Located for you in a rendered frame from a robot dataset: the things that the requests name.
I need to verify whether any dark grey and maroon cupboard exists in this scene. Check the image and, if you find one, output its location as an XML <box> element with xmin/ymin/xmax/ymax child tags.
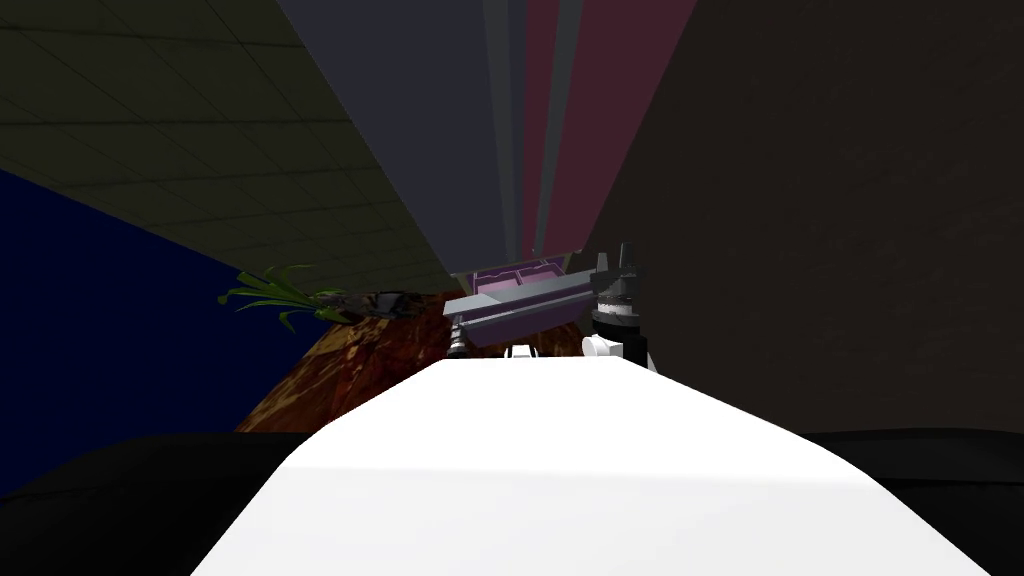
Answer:
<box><xmin>275</xmin><ymin>0</ymin><xmax>699</xmax><ymax>277</ymax></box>

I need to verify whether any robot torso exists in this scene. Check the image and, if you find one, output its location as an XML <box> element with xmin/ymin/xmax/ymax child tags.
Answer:
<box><xmin>190</xmin><ymin>343</ymin><xmax>993</xmax><ymax>576</ymax></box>

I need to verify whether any purple drawer with grey front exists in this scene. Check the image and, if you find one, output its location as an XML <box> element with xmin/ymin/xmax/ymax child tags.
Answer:
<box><xmin>441</xmin><ymin>254</ymin><xmax>599</xmax><ymax>350</ymax></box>

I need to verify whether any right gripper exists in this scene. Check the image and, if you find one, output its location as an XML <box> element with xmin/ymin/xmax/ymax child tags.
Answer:
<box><xmin>590</xmin><ymin>241</ymin><xmax>642</xmax><ymax>304</ymax></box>

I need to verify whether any green potted plant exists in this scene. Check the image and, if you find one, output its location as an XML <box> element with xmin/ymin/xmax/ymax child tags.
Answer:
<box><xmin>217</xmin><ymin>263</ymin><xmax>425</xmax><ymax>334</ymax></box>

